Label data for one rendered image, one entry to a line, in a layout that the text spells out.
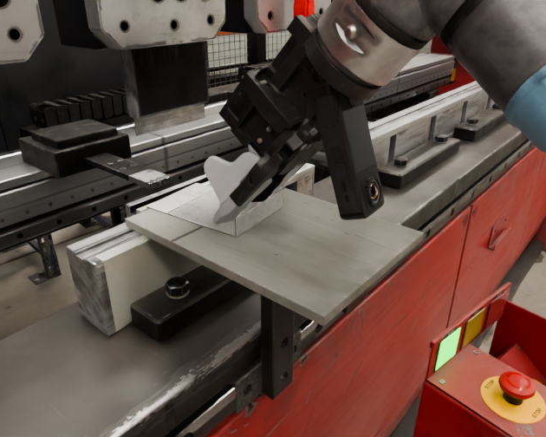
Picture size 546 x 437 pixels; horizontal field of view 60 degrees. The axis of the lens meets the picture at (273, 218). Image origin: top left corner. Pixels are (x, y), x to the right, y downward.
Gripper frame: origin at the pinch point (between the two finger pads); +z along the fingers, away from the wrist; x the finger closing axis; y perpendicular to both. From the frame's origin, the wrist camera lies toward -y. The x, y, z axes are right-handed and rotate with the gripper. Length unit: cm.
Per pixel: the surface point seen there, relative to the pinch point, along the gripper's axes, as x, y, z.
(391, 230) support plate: -6.1, -11.7, -8.6
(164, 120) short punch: -0.5, 13.9, 1.2
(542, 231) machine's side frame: -214, -77, 54
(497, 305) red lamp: -26.3, -30.9, -1.1
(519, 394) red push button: -12.0, -35.9, -3.6
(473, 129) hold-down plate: -86, -11, 4
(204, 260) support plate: 8.9, -2.3, -0.3
